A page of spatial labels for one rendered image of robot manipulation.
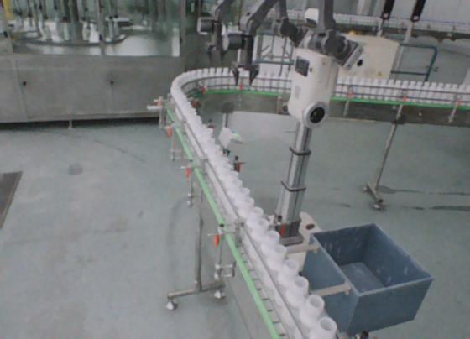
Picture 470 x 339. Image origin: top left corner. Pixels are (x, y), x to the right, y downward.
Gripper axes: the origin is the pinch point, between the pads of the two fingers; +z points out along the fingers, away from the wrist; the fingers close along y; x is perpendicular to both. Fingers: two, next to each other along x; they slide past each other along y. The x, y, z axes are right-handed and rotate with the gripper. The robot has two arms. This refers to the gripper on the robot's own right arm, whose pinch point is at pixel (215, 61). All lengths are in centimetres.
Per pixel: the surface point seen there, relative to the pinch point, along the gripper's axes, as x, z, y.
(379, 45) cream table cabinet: -227, 23, -311
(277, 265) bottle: 124, 28, 17
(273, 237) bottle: 115, 26, 15
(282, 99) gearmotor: -54, 40, -75
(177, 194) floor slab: -84, 140, 2
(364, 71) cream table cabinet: -230, 61, -300
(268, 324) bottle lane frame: 131, 41, 21
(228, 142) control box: 39.1, 30.4, 2.6
